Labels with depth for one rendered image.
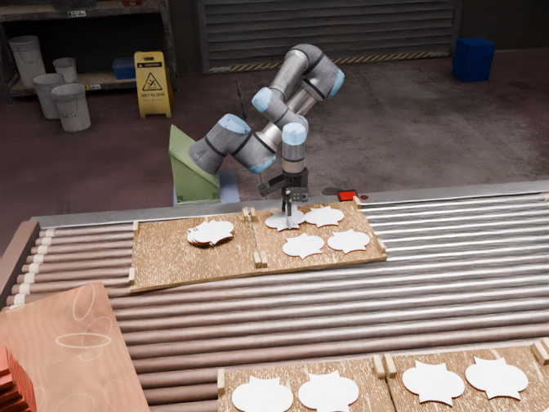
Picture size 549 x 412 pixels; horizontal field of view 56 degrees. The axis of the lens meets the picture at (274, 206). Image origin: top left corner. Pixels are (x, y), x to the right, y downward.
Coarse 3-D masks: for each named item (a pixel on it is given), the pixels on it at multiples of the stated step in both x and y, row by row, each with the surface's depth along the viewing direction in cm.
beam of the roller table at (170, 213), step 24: (384, 192) 205; (408, 192) 205; (432, 192) 205; (456, 192) 204; (480, 192) 204; (504, 192) 203; (528, 192) 203; (48, 216) 197; (72, 216) 197; (96, 216) 196; (120, 216) 196; (144, 216) 195; (168, 216) 195; (192, 216) 195
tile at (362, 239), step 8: (336, 232) 179; (344, 232) 178; (352, 232) 178; (328, 240) 175; (336, 240) 175; (344, 240) 174; (352, 240) 174; (360, 240) 174; (368, 240) 174; (336, 248) 171; (344, 248) 171; (352, 248) 171; (360, 248) 171
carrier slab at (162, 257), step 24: (216, 216) 190; (240, 216) 190; (144, 240) 179; (168, 240) 178; (240, 240) 177; (144, 264) 168; (168, 264) 168; (192, 264) 167; (216, 264) 167; (240, 264) 167; (144, 288) 159
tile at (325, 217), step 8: (312, 208) 191; (320, 208) 191; (328, 208) 191; (312, 216) 187; (320, 216) 187; (328, 216) 187; (336, 216) 187; (312, 224) 184; (320, 224) 183; (328, 224) 183; (336, 224) 183
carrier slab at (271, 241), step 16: (304, 208) 193; (336, 208) 193; (352, 208) 192; (256, 224) 185; (304, 224) 185; (352, 224) 184; (368, 224) 184; (256, 240) 177; (272, 240) 177; (272, 256) 170; (320, 256) 169; (336, 256) 169; (352, 256) 169; (368, 256) 168; (384, 256) 168; (272, 272) 164
